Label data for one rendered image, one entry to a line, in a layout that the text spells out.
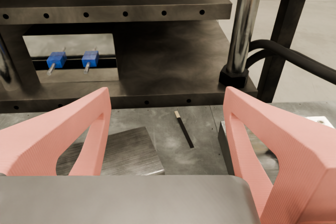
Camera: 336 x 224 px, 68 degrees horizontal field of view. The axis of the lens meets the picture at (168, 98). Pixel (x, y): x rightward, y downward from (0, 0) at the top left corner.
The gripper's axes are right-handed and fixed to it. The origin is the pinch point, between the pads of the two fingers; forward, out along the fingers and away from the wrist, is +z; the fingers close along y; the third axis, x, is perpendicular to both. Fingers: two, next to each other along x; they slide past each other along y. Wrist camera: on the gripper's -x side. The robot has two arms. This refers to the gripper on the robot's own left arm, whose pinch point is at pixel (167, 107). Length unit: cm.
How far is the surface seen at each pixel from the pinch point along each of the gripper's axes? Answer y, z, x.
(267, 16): -145, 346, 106
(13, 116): 43, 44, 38
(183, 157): -3.9, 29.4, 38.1
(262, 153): -16.3, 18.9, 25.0
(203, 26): -19, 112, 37
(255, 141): -16.0, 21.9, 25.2
